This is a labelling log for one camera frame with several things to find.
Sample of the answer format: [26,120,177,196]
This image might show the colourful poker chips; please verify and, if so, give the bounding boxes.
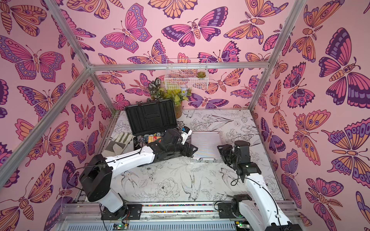
[135,132,164,145]

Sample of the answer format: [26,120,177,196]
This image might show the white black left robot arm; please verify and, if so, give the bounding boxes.
[79,127,198,214]

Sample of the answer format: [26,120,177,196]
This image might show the pink square poker case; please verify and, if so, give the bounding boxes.
[190,131,222,163]

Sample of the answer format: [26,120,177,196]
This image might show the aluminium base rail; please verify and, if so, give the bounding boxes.
[57,200,304,231]

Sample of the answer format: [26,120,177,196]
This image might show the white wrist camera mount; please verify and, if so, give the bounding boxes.
[181,126,192,145]

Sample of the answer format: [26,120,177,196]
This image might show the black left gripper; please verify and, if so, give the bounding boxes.
[167,141,199,158]

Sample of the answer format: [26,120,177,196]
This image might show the playing card deck box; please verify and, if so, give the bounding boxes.
[148,136,162,143]

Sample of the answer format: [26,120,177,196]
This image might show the small green succulent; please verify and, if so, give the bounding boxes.
[196,71,207,79]

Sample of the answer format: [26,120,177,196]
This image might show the dark grey poker case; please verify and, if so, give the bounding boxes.
[125,99,177,166]

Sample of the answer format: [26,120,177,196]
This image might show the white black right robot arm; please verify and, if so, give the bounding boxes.
[217,141,302,231]

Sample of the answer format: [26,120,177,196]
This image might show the white wire wall basket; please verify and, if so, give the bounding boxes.
[164,58,209,90]

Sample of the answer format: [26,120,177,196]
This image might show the artificial green leafy plant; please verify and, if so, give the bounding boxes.
[148,78,191,106]

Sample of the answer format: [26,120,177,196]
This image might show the amber glass plant vase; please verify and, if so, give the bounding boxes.
[174,105,183,119]

